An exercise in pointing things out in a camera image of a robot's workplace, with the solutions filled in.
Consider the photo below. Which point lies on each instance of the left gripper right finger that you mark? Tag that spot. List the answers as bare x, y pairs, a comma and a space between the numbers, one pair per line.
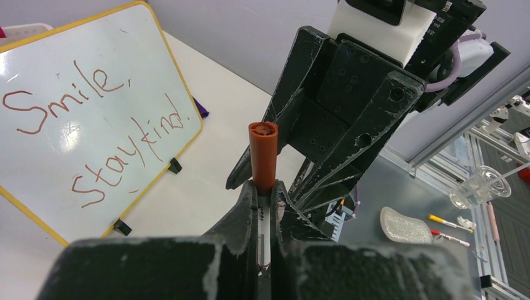
305, 264

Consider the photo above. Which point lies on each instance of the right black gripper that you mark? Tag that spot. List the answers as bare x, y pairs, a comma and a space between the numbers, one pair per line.
331, 97

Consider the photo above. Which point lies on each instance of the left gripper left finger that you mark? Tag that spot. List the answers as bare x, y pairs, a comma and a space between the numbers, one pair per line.
220, 264

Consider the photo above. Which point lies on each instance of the white marker pen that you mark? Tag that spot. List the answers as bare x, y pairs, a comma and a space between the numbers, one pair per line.
264, 232

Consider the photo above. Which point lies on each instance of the red marker cap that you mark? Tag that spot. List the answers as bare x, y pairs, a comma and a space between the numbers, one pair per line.
263, 145

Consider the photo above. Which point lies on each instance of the yellow framed whiteboard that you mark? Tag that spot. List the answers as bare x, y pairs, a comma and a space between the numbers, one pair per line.
92, 113

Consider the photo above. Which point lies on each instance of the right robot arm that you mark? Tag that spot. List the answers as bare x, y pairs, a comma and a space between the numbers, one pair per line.
453, 57

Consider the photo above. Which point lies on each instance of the black whiteboard foot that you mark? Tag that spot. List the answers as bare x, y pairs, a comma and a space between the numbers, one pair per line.
174, 166
121, 227

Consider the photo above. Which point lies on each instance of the red capped spare marker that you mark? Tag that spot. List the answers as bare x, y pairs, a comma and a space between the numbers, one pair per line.
441, 235

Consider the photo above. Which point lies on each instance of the purple cloth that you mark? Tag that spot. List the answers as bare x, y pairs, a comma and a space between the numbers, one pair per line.
204, 113

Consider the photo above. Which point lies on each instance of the clear plastic cup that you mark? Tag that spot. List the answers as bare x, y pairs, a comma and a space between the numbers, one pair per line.
486, 184

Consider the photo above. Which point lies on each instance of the pink stick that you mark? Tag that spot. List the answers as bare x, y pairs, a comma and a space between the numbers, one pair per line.
493, 223

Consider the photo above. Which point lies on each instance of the white plastic basket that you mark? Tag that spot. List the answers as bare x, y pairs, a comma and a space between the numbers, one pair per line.
19, 32

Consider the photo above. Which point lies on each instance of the red cloth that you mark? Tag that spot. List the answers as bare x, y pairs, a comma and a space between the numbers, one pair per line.
2, 32

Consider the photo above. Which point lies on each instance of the white comb cable duct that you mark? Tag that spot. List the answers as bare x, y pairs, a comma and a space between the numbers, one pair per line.
335, 220

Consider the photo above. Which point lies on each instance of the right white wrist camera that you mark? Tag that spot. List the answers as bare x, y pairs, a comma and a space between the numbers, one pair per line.
396, 41

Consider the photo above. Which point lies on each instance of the aluminium frame post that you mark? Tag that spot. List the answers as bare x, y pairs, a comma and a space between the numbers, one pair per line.
498, 98

